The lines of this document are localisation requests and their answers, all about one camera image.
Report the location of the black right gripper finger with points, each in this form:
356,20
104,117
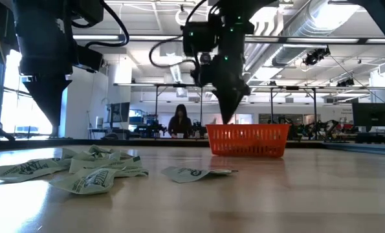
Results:
231,103

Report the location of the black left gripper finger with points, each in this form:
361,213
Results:
50,97

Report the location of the orange slotted plastic basket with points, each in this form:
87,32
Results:
247,127

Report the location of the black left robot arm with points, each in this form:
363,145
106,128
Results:
43,22

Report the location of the black background robot arm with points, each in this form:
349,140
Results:
198,127
150,129
325,124
284,124

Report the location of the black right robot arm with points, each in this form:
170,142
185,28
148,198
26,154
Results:
231,19

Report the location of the large bright window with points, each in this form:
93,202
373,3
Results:
4,97

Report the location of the person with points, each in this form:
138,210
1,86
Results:
180,124

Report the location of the black computer monitor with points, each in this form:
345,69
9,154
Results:
119,112
371,115

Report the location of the long fluorescent ceiling light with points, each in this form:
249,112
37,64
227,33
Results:
321,40
147,37

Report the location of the black background rig frame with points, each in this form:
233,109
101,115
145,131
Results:
156,110
271,110

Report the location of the black ceiling camera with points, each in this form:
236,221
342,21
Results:
315,55

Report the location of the silver ventilation duct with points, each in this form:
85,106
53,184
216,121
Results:
308,24

